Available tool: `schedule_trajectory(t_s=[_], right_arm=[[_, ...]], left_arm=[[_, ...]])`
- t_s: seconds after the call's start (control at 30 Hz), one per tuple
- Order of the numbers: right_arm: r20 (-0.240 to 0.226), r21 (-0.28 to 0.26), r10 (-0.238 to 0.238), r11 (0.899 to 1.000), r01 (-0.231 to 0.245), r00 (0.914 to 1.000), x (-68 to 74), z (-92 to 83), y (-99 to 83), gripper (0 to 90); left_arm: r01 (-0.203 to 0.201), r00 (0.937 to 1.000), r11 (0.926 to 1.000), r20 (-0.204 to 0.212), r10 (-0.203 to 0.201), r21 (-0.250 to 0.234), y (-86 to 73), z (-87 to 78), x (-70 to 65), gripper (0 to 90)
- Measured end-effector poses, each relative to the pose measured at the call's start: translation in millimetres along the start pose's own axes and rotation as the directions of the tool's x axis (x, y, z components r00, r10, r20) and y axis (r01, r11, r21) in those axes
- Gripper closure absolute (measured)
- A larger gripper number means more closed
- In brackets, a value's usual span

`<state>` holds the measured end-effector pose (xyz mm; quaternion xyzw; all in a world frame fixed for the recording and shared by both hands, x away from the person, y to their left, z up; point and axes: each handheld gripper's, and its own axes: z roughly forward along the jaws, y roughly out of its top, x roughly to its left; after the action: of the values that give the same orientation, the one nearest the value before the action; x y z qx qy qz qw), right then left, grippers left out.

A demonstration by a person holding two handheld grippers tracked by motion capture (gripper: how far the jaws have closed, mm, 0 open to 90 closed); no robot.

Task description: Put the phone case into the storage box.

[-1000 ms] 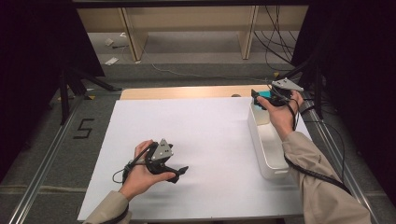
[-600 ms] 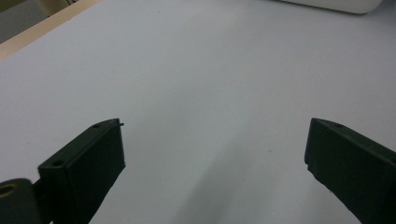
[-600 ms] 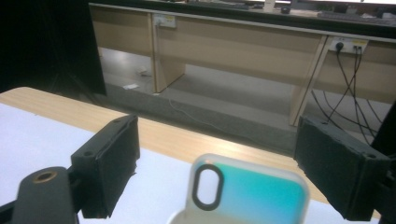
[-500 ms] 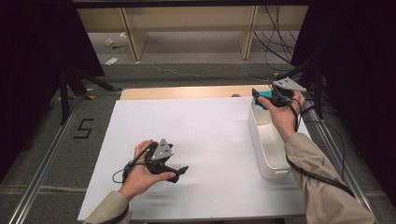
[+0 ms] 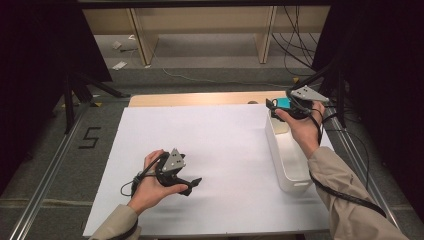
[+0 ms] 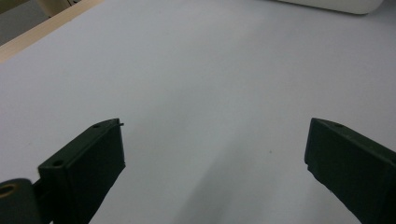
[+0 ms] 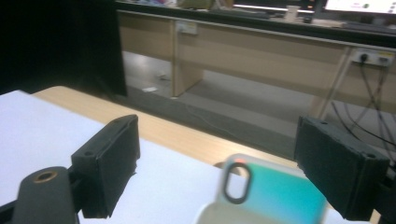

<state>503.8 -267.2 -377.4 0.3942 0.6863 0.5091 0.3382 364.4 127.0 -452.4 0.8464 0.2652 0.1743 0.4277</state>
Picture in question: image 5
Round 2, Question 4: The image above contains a bundle of black cables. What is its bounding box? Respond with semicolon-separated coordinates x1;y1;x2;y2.
270;5;322;78

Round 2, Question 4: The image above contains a person's right hand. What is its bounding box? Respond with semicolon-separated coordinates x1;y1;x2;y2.
274;100;326;160

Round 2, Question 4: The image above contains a black floor cable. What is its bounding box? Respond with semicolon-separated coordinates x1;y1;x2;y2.
321;104;372;203

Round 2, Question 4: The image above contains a dark curtain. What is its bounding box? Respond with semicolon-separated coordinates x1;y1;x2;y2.
311;0;424;221
0;0;113;198

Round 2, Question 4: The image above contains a black metal stand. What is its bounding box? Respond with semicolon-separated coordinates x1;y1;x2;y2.
289;63;348;130
62;72;132;135

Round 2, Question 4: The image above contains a white plastic bin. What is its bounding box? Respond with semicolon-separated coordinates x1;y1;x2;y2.
264;109;315;194

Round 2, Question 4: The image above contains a left hand-held gripper black cable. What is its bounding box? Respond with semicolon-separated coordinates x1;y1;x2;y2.
113;151;171;240

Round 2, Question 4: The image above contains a light wooden desk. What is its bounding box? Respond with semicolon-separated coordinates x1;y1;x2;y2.
81;4;332;67

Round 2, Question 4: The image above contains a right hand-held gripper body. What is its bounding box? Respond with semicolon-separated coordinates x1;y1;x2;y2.
285;85;331;121

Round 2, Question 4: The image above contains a right hand-held gripper black cable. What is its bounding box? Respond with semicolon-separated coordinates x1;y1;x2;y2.
289;89;388;220

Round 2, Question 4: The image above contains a white table mat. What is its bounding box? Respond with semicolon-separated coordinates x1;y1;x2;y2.
82;103;335;238

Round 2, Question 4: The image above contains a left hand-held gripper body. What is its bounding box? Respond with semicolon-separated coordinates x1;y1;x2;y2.
154;148;188;188

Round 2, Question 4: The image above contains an aluminium floor rail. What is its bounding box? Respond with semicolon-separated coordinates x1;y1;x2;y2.
8;102;92;240
320;98;406;240

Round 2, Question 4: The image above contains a person's left hand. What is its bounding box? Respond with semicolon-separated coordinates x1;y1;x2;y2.
127;149;190;216

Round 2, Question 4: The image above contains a hand-held gripper black cable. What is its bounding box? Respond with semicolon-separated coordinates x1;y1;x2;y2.
113;151;171;240
289;89;388;220

